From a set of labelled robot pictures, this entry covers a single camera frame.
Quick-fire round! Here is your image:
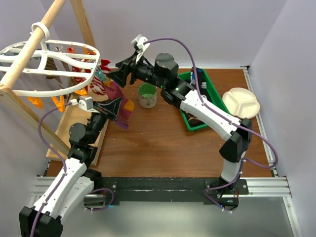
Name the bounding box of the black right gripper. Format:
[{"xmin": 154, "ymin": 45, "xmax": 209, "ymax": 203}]
[{"xmin": 106, "ymin": 50, "xmax": 166, "ymax": 89}]

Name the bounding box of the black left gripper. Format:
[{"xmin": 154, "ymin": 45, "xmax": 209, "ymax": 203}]
[{"xmin": 87, "ymin": 96, "xmax": 122, "ymax": 144}]

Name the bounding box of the maroon purple sock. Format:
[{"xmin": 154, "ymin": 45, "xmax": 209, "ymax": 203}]
[{"xmin": 104, "ymin": 81, "xmax": 135, "ymax": 129}]

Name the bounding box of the red white striped sock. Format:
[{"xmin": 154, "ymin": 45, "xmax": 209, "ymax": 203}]
[{"xmin": 88, "ymin": 72, "xmax": 110, "ymax": 101}]

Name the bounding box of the black blue logo sock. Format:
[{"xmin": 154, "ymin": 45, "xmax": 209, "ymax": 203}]
[{"xmin": 190, "ymin": 68, "xmax": 207, "ymax": 91}]

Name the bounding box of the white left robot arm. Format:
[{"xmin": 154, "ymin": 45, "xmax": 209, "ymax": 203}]
[{"xmin": 19, "ymin": 98, "xmax": 122, "ymax": 237}]

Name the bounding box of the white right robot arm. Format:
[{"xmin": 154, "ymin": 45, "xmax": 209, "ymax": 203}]
[{"xmin": 107, "ymin": 53, "xmax": 252, "ymax": 194}]

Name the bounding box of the white oval sock hanger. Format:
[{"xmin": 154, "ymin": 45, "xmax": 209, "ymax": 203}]
[{"xmin": 0, "ymin": 22, "xmax": 101, "ymax": 97}]

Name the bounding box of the red cat christmas sock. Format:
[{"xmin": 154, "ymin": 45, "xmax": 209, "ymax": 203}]
[{"xmin": 72, "ymin": 59, "xmax": 111, "ymax": 84}]

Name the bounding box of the green ceramic mug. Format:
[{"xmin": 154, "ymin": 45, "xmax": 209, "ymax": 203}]
[{"xmin": 138, "ymin": 83, "xmax": 157, "ymax": 109}]

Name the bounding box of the green plastic tray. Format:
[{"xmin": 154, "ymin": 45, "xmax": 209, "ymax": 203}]
[{"xmin": 178, "ymin": 69, "xmax": 229, "ymax": 132}]

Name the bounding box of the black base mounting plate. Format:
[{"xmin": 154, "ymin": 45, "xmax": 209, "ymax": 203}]
[{"xmin": 73, "ymin": 176, "xmax": 247, "ymax": 210}]

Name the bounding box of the cream divided plate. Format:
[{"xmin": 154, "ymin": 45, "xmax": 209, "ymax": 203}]
[{"xmin": 222, "ymin": 87, "xmax": 260, "ymax": 119}]

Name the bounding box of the wooden drying rack frame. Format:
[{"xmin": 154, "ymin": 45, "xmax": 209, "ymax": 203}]
[{"xmin": 0, "ymin": 0, "xmax": 101, "ymax": 158}]

